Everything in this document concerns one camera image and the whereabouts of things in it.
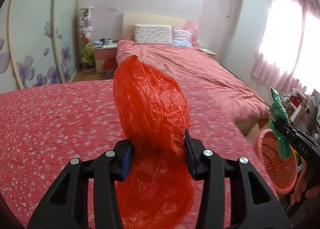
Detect green plastic bag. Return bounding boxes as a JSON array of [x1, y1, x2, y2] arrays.
[[269, 88, 291, 159]]

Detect orange plastic bag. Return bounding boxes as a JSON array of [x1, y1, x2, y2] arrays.
[[113, 55, 195, 228]]

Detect orange gloved right hand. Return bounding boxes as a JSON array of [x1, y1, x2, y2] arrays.
[[290, 162, 319, 205]]

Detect orange plastic laundry basket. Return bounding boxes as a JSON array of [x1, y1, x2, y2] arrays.
[[253, 129, 298, 197]]

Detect red floral bedspread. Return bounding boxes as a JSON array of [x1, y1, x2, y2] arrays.
[[1, 80, 271, 226]]

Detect pink window curtain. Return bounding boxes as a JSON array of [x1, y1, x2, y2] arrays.
[[251, 0, 319, 94]]

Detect far side nightstand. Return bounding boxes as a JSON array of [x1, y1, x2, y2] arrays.
[[201, 48, 217, 60]]

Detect salmon pink duvet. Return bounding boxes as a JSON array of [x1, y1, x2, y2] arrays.
[[116, 38, 270, 123]]

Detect small red bin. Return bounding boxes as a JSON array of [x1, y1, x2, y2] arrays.
[[103, 58, 117, 79]]

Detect plush toy display tube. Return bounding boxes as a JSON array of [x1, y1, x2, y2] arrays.
[[79, 7, 95, 71]]

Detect pink white nightstand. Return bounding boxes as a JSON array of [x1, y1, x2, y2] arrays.
[[94, 43, 117, 73]]

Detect pink striped pillow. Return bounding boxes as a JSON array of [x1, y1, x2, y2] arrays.
[[172, 28, 193, 48]]

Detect floral white pillow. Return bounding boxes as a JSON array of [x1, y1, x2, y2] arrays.
[[134, 24, 173, 45]]

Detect sliding flower wardrobe doors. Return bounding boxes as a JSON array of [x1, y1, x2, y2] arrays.
[[1, 0, 78, 93]]

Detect beige pink headboard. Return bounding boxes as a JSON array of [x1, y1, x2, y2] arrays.
[[121, 12, 198, 42]]

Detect white wire shelf rack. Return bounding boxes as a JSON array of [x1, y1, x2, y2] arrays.
[[281, 89, 316, 126]]

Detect white wall socket plate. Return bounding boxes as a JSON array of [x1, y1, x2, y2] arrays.
[[107, 7, 118, 12]]

